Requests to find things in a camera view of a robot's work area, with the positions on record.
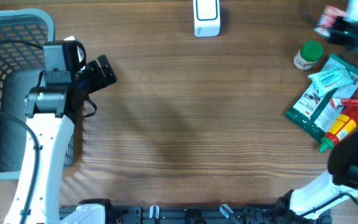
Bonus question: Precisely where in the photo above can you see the red sauce bottle green cap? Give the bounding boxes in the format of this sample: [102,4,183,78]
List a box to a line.
[318,106,358,152]

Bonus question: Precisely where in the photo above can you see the mint wet wipes pack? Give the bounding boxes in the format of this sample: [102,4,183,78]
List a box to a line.
[308,66,353,96]

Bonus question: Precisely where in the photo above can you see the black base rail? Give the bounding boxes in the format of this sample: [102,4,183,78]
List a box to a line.
[59,203,333,224]

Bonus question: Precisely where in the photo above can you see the white barcode scanner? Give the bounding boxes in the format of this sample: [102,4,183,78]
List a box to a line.
[193,0,221,37]

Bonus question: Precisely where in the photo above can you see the red snack bar wrapper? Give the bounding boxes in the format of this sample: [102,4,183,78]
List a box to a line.
[329,98,358,108]

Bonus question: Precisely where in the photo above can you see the grey plastic mesh basket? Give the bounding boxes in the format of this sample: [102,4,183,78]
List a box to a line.
[0,9,55,180]

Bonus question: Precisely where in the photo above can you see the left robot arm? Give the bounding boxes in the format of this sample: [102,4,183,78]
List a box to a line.
[4,38,117,223]

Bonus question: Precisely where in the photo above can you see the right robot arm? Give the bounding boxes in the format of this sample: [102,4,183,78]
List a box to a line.
[267,18,358,223]

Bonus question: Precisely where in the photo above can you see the orange snack packet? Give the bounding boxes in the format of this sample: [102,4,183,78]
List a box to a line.
[314,6,347,37]

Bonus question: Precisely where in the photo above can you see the green 3M gloves package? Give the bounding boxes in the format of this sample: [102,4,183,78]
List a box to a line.
[285,54,358,141]

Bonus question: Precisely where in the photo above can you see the green lid spice jar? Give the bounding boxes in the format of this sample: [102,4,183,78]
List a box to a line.
[293,40,324,70]

